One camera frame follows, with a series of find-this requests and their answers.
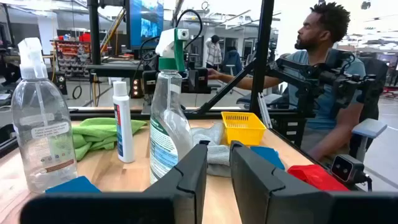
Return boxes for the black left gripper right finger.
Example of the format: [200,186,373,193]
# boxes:
[229,140,331,224]

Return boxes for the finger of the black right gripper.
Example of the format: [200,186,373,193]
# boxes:
[182,67,213,94]
[142,70,159,95]

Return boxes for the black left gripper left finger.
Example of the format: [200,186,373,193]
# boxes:
[143,140,208,224]

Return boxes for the blue sponge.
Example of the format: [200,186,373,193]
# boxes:
[250,146,285,170]
[45,175,102,194]

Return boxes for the grey microfiber cloth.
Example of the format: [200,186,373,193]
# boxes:
[191,121,231,177]

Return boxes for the small white plastic bottle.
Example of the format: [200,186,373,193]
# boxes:
[112,81,136,164]

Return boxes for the red microfiber cloth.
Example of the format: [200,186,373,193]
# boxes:
[286,164,349,192]

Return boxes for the green and white spray bottle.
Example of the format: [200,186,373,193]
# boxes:
[149,27,194,185]

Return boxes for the green microfiber cloth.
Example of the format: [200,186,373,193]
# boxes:
[70,117,148,162]

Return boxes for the clear plastic pump bottle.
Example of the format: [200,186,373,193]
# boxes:
[11,37,78,194]

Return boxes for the black computer tower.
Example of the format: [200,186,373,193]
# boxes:
[130,77,144,99]

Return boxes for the person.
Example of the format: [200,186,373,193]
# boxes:
[207,2,368,162]
[205,34,223,70]

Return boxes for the blue-screen monitor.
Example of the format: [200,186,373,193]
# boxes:
[129,0,165,50]

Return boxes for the yellow plastic basket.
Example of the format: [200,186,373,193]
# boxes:
[221,111,267,147]

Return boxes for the red storage bin rack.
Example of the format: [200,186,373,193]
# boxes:
[51,32,93,78]

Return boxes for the black metal rig frame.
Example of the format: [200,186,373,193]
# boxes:
[0,0,315,156]

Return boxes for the black table-level camera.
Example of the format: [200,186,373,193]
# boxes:
[330,154,373,191]

